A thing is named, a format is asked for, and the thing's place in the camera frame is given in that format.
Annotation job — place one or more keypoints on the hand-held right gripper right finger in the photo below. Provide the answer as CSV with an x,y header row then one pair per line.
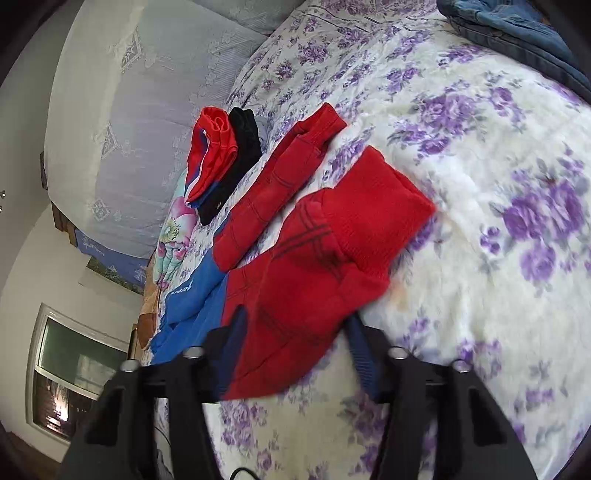
x,y
364,364

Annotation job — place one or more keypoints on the orange brown cloth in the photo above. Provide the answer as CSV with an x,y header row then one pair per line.
x,y
147,323

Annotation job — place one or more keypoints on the white lace pillows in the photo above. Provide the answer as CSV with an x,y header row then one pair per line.
x,y
138,115

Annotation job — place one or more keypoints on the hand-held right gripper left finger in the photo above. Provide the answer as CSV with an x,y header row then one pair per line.
x,y
233,353

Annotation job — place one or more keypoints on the folded black garment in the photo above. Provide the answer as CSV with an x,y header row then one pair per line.
x,y
242,147

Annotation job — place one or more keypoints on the purple floral bedspread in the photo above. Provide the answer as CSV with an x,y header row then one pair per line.
x,y
485,184

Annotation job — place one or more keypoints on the blue and red sweatshirt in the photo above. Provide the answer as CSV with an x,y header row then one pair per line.
x,y
300,286

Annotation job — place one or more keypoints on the folded red blue white garment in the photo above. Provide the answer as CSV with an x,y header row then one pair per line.
x,y
214,147

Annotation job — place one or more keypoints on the white framed window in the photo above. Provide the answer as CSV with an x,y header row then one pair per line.
x,y
78,364

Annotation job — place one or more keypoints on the blue denim jeans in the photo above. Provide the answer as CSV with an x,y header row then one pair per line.
x,y
508,23

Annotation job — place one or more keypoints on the folded colourful floral quilt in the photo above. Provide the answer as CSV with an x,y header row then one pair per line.
x,y
173,240

